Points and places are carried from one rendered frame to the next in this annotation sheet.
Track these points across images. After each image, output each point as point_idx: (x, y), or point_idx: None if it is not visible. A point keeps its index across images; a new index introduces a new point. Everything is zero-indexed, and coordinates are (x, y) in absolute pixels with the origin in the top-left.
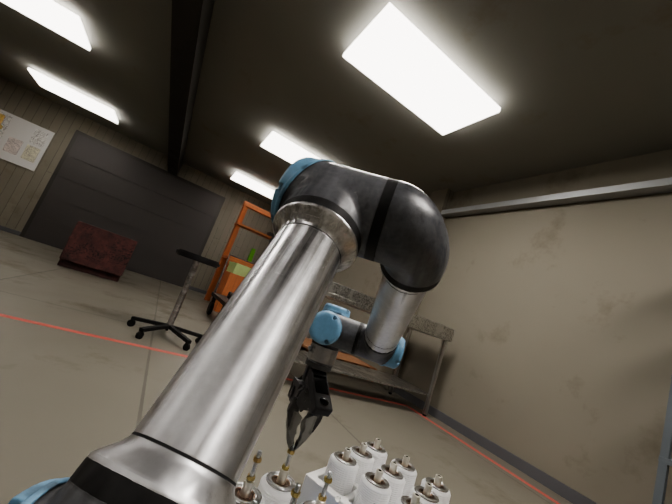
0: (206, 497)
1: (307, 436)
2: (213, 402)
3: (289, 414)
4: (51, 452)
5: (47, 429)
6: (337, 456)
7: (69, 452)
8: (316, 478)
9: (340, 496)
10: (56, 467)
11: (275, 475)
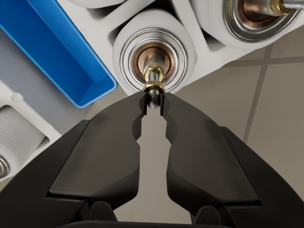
0: None
1: (110, 108)
2: None
3: (271, 177)
4: (299, 170)
5: (299, 192)
6: (2, 165)
7: (286, 172)
8: (53, 136)
9: (11, 102)
10: (297, 157)
11: (162, 81)
